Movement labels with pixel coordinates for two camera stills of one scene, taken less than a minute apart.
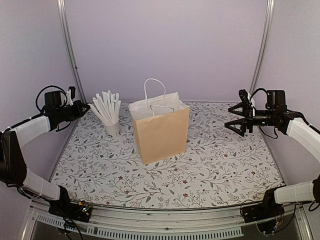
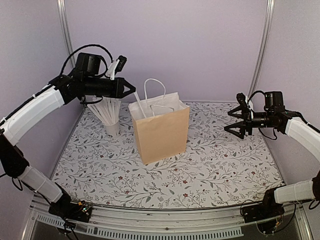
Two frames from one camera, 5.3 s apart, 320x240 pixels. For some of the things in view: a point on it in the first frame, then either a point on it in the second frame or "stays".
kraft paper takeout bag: (161, 122) stays
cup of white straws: (106, 107) stays
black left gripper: (79, 112) -> (118, 91)
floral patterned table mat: (219, 165) stays
